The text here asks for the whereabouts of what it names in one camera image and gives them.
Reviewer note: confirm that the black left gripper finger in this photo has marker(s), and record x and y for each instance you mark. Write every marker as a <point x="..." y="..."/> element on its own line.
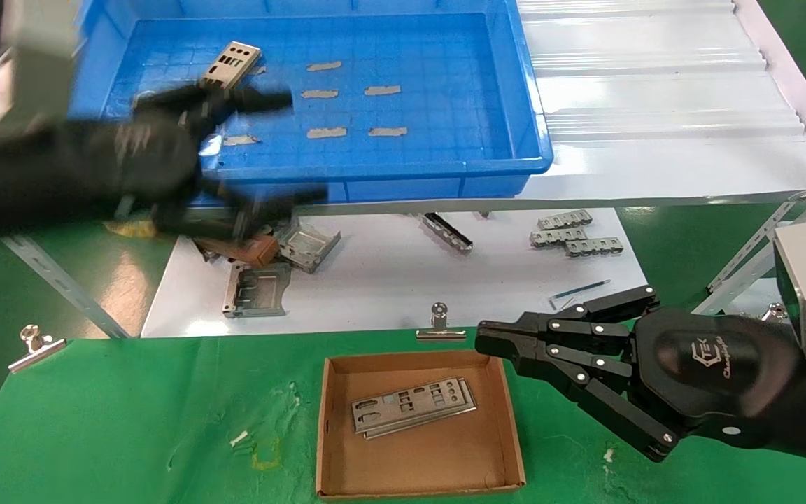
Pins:
<point x="235" y="100"/>
<point x="256" y="206"/>

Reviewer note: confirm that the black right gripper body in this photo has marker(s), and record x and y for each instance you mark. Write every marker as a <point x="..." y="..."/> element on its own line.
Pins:
<point x="711" y="378"/>

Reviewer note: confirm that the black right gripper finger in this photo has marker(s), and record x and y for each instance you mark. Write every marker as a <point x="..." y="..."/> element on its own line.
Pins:
<point x="585" y="327"/>
<point x="585" y="364"/>

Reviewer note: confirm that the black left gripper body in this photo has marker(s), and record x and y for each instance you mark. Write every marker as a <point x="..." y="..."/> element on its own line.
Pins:
<point x="95" y="168"/>

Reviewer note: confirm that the brown cardboard box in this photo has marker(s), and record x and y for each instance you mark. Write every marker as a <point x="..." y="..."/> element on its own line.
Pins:
<point x="410" y="469"/>

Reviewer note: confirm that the blue plastic tray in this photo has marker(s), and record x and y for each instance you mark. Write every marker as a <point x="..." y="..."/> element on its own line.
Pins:
<point x="445" y="70"/>

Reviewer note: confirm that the small silver screw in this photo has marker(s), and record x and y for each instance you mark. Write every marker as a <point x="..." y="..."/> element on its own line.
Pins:
<point x="565" y="304"/>

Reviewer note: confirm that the thin blue rod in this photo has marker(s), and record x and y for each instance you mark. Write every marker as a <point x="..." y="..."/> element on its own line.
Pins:
<point x="581" y="288"/>

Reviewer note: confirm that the small grey slotted plate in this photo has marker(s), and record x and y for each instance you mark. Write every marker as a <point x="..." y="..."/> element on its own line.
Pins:
<point x="593" y="246"/>
<point x="564" y="220"/>
<point x="557" y="236"/>

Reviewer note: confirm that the white flat board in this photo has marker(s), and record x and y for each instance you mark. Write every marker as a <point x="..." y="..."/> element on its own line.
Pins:
<point x="389" y="280"/>

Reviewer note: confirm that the black metal strip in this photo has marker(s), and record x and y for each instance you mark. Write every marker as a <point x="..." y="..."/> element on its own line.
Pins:
<point x="447" y="231"/>

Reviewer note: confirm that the green table cloth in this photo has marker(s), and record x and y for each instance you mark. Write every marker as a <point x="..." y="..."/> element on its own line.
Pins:
<point x="165" y="420"/>

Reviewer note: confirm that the white paper scrap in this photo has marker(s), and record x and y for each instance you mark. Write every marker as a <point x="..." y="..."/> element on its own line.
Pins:
<point x="238" y="439"/>

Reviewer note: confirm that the white corrugated shelf board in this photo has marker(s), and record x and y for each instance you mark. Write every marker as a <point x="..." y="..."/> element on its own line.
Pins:
<point x="655" y="105"/>

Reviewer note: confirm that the brown rectangular frame part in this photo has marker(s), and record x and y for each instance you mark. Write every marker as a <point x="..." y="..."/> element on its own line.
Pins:
<point x="256" y="252"/>

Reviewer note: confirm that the grey metal bracket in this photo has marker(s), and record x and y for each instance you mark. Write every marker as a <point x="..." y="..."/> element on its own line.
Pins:
<point x="257" y="290"/>
<point x="312" y="255"/>

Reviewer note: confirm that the white perforated rack frame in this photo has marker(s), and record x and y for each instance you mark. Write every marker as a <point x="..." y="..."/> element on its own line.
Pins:
<point x="60" y="280"/>

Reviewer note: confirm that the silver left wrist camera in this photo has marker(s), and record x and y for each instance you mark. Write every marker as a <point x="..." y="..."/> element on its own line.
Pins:
<point x="36" y="42"/>

